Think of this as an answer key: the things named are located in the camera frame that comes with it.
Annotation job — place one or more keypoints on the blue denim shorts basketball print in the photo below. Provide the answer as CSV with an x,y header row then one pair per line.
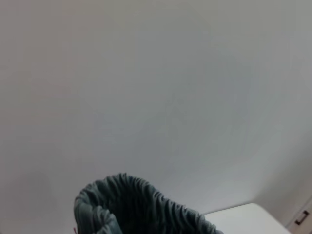
x,y
136,202

